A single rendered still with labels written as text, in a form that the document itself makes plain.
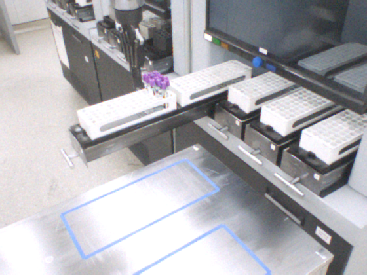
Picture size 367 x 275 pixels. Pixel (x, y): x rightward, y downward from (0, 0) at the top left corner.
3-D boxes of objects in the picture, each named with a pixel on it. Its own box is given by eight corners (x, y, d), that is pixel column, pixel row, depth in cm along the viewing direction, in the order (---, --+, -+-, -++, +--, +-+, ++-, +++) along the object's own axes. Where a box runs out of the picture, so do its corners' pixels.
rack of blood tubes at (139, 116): (162, 99, 127) (160, 83, 123) (177, 111, 120) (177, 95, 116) (80, 128, 115) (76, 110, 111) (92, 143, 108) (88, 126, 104)
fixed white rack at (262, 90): (290, 78, 135) (293, 62, 132) (312, 89, 128) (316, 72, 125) (226, 103, 123) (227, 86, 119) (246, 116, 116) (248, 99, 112)
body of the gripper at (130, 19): (108, 4, 100) (113, 38, 105) (122, 13, 94) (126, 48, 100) (133, -1, 103) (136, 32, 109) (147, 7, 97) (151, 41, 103)
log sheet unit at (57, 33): (59, 60, 292) (48, 14, 271) (72, 73, 273) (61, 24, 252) (56, 61, 291) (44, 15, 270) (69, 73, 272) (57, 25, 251)
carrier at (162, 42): (170, 51, 155) (170, 37, 152) (166, 52, 155) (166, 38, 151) (156, 43, 163) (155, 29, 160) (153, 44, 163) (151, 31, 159)
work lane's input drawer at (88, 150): (236, 86, 147) (237, 65, 141) (260, 99, 137) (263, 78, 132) (58, 150, 117) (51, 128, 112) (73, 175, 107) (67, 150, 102)
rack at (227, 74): (233, 74, 140) (234, 59, 136) (251, 84, 133) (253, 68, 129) (166, 97, 128) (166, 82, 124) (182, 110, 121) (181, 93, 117)
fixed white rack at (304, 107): (325, 95, 125) (329, 78, 121) (351, 107, 118) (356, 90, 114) (258, 124, 112) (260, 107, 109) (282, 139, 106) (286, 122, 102)
